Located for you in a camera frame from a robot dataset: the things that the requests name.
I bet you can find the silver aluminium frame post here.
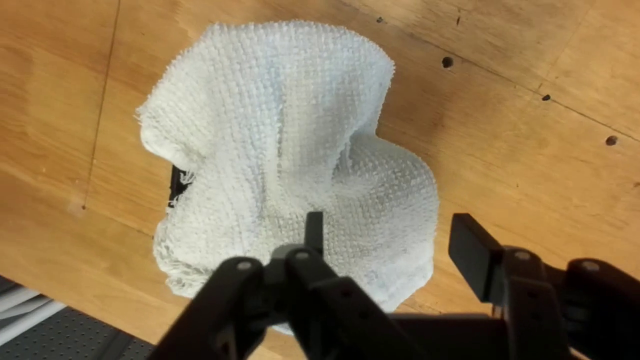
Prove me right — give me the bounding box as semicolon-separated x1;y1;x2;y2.
0;286;67;347

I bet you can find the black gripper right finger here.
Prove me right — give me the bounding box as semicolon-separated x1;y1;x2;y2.
446;213;640;360

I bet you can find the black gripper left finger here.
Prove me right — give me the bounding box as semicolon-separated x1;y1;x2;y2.
151;210;428;360

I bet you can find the white terry towel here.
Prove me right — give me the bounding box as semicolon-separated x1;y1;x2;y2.
134;18;442;337

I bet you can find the grey pegboard cabinet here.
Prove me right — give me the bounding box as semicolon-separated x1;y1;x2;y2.
0;276;156;360

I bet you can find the black plastic tray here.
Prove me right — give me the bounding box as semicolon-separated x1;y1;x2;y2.
166;165;195;209

